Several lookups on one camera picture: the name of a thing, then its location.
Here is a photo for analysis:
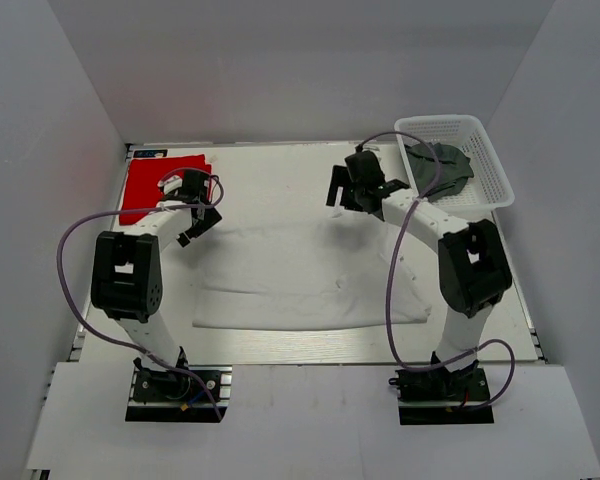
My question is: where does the white t shirt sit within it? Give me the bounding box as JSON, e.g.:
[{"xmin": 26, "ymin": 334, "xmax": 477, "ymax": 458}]
[{"xmin": 192, "ymin": 214, "xmax": 432, "ymax": 331}]

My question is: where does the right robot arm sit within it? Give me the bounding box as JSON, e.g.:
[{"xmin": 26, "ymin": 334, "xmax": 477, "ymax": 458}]
[{"xmin": 326, "ymin": 150, "xmax": 513, "ymax": 399}]

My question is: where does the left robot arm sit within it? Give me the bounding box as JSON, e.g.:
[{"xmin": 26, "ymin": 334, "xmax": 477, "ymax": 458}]
[{"xmin": 91, "ymin": 168, "xmax": 224, "ymax": 399}]

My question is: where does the blue table label sticker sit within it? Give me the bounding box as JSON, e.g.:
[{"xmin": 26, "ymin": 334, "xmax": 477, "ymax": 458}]
[{"xmin": 133, "ymin": 149, "xmax": 168, "ymax": 159}]

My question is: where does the red folded t shirt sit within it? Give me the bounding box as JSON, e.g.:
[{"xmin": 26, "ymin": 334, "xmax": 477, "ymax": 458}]
[{"xmin": 122, "ymin": 154, "xmax": 212, "ymax": 211}]

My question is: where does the dark grey t shirt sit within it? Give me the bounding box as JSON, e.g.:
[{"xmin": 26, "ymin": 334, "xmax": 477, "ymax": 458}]
[{"xmin": 405, "ymin": 143, "xmax": 474, "ymax": 202}]

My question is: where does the white plastic basket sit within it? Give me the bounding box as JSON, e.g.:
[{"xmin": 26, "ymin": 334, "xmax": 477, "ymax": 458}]
[{"xmin": 394, "ymin": 114, "xmax": 515, "ymax": 216}]

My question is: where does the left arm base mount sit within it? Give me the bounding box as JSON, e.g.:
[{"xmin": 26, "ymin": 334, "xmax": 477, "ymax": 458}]
[{"xmin": 125, "ymin": 367, "xmax": 233, "ymax": 424}]

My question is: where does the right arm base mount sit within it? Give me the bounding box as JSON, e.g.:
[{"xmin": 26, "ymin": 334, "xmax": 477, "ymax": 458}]
[{"xmin": 388, "ymin": 367, "xmax": 494, "ymax": 426}]

